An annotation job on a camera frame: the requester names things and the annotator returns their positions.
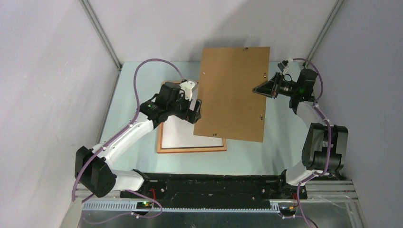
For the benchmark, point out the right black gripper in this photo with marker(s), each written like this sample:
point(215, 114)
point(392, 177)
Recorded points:
point(268, 89)

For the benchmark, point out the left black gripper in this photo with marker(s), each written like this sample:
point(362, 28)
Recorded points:
point(188, 115)

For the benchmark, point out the sunset photo print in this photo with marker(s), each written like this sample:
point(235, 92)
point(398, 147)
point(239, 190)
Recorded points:
point(179, 135)

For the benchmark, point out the brown backing board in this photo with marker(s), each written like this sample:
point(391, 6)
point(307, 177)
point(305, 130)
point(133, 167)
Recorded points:
point(230, 109)

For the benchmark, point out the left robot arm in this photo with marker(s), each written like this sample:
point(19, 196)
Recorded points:
point(94, 167)

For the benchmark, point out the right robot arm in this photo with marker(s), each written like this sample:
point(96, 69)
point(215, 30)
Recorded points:
point(325, 144)

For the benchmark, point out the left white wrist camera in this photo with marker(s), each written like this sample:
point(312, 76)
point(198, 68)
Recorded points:
point(188, 86)

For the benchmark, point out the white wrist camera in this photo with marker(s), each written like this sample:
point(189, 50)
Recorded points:
point(284, 65)
point(188, 86)

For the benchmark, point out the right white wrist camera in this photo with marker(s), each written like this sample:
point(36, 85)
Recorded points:
point(284, 65)

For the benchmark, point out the right aluminium corner post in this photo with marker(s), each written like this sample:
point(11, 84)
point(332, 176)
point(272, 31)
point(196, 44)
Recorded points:
point(325, 28)

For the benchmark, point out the aluminium corner post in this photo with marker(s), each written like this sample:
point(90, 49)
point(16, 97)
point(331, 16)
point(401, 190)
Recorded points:
point(97, 25)
point(325, 28)

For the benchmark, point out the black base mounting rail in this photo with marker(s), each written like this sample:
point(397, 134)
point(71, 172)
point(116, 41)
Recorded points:
point(218, 191)

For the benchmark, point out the grey cable duct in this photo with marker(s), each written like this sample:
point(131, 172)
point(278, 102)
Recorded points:
point(140, 206)

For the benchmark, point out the left aluminium corner post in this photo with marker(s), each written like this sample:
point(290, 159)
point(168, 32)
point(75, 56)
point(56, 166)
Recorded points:
point(97, 25)

